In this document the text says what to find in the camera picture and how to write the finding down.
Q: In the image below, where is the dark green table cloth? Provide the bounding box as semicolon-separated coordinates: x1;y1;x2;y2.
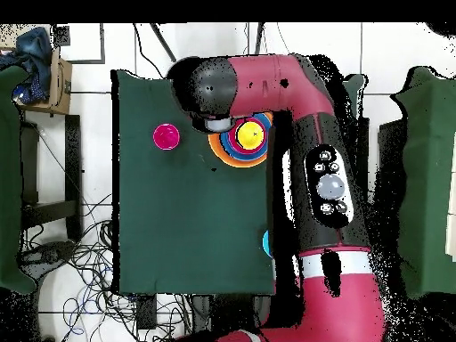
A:
110;69;368;297

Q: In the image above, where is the small light blue bowl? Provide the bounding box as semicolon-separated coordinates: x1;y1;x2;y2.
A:
262;229;273;258

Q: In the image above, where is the tangle of black cables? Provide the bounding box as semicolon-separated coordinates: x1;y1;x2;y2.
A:
20;193;193;342

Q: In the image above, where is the blue cloth bundle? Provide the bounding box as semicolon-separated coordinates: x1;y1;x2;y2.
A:
0;27;53;102

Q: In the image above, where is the black tripod leg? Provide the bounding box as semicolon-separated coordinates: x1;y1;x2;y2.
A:
149;22;177;63
254;22;265;55

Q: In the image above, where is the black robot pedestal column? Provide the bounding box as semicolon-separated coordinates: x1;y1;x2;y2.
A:
191;293;272;342

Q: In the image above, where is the small red bowl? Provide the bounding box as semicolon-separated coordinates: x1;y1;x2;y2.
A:
227;116;269;157

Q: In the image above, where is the cardboard box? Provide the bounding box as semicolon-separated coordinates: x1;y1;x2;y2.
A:
17;47;73;116

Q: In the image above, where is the yellow plastic cup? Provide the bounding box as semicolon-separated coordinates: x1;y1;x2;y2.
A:
236;120;266;151

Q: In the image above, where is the green cloth covered table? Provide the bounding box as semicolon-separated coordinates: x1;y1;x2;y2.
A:
0;65;37;295
389;65;456;300

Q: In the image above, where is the black stool frame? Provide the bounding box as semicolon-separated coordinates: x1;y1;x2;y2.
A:
20;114;83;241

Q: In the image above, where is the red plastic cup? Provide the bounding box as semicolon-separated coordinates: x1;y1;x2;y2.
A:
152;123;181;151

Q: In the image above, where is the grey pedestal foot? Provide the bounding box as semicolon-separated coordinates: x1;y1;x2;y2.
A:
19;240;77;282

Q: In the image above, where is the shallow blue ribbed bowl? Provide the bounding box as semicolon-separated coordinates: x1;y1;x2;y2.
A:
223;113;270;160

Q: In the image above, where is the large blue bowl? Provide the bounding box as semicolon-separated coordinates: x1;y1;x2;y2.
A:
219;112;273;162

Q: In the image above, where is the large orange bowl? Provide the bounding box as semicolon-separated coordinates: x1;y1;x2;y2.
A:
208;111;274;169

